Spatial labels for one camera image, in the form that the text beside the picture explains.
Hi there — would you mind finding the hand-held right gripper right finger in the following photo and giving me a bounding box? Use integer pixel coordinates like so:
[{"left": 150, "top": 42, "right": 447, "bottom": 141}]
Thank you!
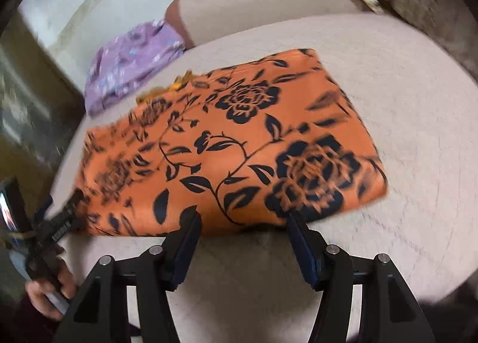
[{"left": 285, "top": 213, "right": 436, "bottom": 343}]

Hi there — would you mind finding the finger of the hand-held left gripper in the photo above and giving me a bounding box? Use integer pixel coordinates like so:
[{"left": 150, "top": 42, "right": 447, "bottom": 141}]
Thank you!
[{"left": 35, "top": 188, "right": 87, "bottom": 244}]

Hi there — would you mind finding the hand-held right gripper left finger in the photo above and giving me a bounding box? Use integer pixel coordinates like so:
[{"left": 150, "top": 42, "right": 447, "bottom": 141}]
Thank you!
[{"left": 52, "top": 206, "right": 203, "bottom": 343}]

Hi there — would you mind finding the orange black floral shirt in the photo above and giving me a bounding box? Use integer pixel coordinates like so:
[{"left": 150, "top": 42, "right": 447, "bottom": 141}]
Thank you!
[{"left": 76, "top": 48, "right": 389, "bottom": 237}]

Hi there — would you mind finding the person's left hand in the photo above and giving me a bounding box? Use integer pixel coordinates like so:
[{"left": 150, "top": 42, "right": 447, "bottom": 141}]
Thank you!
[{"left": 26, "top": 246, "right": 78, "bottom": 321}]

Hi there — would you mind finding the purple floral cloth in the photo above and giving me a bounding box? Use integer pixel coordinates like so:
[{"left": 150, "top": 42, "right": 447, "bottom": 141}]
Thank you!
[{"left": 84, "top": 19, "right": 186, "bottom": 117}]

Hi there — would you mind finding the striped brown cushion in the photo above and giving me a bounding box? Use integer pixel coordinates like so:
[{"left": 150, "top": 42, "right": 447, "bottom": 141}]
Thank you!
[{"left": 384, "top": 0, "right": 478, "bottom": 78}]

